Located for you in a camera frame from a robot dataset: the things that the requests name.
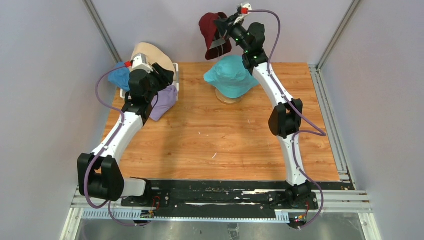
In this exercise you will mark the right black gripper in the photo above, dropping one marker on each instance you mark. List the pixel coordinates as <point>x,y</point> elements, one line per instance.
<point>227,25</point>

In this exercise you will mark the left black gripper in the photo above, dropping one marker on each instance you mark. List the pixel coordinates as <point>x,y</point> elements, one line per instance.
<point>165,77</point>

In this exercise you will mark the maroon bucket hat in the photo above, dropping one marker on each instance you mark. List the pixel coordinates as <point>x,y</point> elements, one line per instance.
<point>215,43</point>

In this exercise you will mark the turquoise bucket hat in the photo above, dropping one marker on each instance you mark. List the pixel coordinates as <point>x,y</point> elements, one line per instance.
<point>230,77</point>

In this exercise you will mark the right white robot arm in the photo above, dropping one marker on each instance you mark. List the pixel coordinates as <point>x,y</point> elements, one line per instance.
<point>284,121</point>

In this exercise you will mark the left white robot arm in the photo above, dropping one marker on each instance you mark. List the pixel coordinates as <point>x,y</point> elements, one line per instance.
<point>100,179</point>

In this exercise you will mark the white perforated basket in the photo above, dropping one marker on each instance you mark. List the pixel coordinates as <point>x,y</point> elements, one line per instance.
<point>177,79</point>

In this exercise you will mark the blue hat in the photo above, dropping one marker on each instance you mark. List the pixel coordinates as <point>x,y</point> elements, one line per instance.
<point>120,76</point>

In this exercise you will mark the lavender bucket hat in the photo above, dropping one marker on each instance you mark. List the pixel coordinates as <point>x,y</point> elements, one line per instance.
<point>163,102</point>

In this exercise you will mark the beige cap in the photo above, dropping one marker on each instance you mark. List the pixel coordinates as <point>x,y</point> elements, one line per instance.
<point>153,55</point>

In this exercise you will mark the wooden hat stand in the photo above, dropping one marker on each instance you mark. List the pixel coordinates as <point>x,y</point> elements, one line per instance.
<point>227,100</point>

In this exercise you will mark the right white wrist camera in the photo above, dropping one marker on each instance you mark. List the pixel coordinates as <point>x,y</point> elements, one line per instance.
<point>242,12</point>

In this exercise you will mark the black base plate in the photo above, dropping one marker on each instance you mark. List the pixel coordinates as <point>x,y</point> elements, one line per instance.
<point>221,199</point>

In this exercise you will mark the aluminium frame rails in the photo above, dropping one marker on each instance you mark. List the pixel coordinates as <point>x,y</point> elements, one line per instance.
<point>203,139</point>

